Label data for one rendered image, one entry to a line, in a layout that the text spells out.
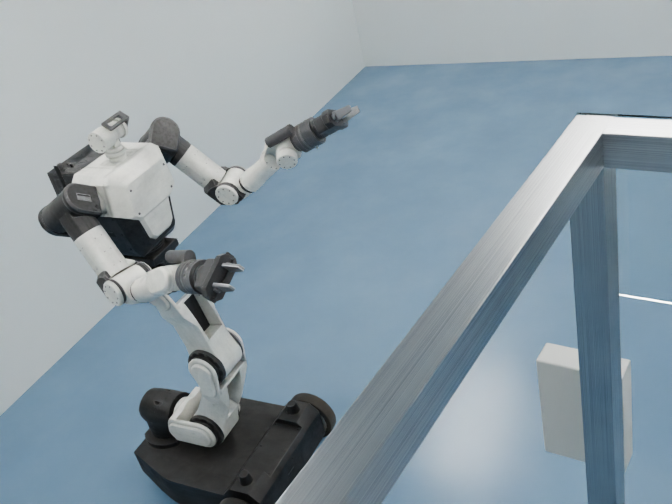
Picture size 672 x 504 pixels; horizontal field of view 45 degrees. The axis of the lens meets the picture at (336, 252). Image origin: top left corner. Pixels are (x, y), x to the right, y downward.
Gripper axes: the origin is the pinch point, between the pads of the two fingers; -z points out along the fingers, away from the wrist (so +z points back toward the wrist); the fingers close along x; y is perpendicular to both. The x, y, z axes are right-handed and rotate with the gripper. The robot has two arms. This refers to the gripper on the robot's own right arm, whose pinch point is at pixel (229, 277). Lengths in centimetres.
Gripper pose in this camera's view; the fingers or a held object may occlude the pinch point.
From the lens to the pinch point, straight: 193.5
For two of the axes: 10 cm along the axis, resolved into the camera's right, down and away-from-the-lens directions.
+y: 6.5, 5.0, 5.7
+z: -6.7, 0.1, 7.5
